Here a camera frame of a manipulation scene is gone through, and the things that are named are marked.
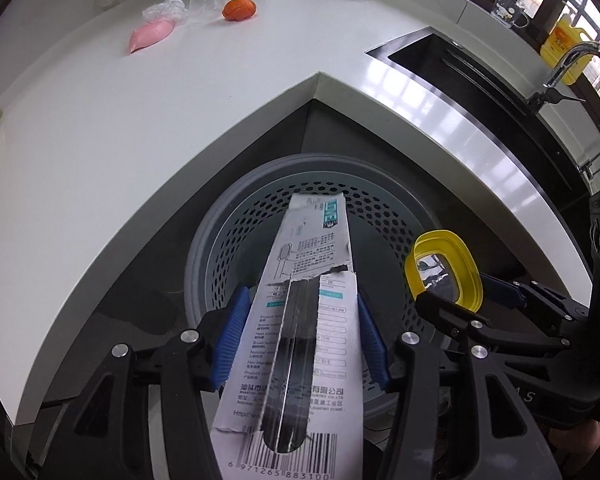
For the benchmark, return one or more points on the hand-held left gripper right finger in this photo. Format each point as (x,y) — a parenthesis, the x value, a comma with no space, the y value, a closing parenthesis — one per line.
(372,345)

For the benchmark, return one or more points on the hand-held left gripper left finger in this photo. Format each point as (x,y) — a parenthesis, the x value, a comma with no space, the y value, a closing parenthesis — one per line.
(232,335)

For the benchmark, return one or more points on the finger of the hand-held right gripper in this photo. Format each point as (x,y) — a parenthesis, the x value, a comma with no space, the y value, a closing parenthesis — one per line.
(445,310)
(505,290)

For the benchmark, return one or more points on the yellow plastic lid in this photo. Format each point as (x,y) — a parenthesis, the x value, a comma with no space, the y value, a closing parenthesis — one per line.
(472,270)

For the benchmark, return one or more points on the white toothbrush package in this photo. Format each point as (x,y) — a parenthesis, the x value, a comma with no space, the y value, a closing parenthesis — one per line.
(330,340)

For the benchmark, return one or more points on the grey perforated trash bin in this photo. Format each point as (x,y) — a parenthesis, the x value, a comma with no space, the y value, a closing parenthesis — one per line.
(260,185)

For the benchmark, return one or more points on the black kitchen sink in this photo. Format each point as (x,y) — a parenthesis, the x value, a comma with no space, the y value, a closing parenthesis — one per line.
(460,75)

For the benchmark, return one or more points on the chrome faucet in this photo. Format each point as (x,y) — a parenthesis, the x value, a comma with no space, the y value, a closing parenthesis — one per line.
(565,62)

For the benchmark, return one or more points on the yellow oil bottle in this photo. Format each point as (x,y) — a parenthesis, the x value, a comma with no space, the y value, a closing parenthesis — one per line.
(567,45)

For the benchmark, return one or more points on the clear glass mug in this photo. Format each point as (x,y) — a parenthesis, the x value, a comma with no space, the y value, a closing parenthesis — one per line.
(510,10)

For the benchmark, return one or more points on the pink filled bag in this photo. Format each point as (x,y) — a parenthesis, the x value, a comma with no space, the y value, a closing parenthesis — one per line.
(150,36)

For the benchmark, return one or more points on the orange tangerine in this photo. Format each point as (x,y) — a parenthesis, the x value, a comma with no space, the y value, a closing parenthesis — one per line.
(239,9)

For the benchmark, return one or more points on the clear plastic wrap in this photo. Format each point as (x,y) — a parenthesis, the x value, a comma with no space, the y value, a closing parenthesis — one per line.
(167,10)

